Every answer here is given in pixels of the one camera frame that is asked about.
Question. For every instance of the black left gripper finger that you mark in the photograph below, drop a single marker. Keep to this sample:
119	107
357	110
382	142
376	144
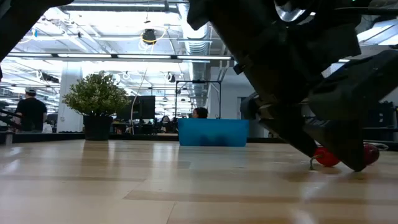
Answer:
289	130
342	143

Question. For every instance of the black cabinet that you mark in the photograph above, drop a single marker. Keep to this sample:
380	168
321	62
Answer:
382	124

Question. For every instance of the teal plastic container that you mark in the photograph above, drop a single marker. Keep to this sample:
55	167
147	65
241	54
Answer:
213	132

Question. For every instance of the person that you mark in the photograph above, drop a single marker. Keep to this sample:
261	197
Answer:
31	110
164	123
47	128
200	112

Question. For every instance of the black ceiling device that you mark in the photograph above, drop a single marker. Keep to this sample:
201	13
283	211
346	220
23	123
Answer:
149	35

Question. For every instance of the overhead light bar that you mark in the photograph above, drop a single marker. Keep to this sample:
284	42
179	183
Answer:
140	56

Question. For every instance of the black monitor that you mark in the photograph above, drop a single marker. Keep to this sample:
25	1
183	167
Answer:
141	107

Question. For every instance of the green plant in black pot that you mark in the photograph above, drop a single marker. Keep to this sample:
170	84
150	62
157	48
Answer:
96	102

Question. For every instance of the black rig frame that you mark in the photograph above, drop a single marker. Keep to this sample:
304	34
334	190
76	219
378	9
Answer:
199	81

